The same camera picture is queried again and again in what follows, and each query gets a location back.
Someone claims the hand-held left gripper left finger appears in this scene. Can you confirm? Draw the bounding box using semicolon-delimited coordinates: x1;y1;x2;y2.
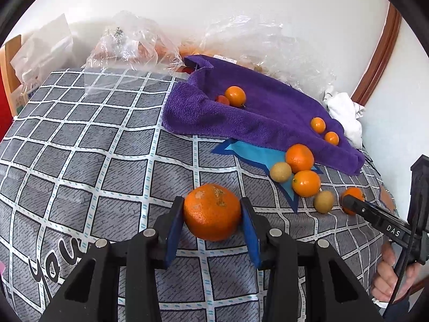
40;196;186;322

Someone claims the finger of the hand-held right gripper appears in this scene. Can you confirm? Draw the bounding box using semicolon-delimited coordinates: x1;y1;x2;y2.
341;195;371;221

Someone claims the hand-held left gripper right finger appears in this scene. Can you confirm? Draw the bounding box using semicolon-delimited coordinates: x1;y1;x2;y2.
239;196;384;322

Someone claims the large blemished mandarin orange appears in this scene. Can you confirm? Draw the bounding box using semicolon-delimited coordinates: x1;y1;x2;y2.
183;183;242;242

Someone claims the purple towel covered tray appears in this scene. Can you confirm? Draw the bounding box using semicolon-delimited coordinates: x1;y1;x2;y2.
162;54;366;176

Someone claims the person's right forearm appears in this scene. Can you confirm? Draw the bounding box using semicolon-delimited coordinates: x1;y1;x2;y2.
370;297;411;322

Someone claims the person's right hand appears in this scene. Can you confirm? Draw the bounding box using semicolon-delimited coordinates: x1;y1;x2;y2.
370;240;419;306

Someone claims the yellow-brown round fruit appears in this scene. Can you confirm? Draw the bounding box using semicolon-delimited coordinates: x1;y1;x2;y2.
314;190;335;214
270;162;292;183

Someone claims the grey checked tablecloth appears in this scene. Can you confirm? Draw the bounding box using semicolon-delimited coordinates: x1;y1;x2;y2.
0;69;399;322

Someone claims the white crumpled cloth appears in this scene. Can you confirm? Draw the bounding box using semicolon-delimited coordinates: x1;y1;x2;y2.
323;85;364;150

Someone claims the large clear plastic bag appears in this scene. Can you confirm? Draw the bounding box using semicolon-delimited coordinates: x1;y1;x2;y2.
198;15;337;91

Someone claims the crumpled clear plastic bag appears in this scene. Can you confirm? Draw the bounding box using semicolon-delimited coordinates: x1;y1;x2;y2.
82;11;185;94

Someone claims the red paper bag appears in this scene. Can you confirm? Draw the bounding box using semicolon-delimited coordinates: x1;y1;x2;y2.
0;84;12;131

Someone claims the white plastic bag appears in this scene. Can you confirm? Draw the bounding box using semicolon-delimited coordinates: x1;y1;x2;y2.
10;13;74;84

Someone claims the wooden chair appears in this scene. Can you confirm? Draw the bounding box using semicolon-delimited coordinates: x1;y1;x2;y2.
0;35;31;118

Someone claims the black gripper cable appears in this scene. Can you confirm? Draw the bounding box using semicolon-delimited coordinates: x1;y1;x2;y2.
384;204;423;319

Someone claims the brown wooden door frame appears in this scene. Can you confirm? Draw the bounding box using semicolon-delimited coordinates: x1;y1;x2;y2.
350;2;403;106

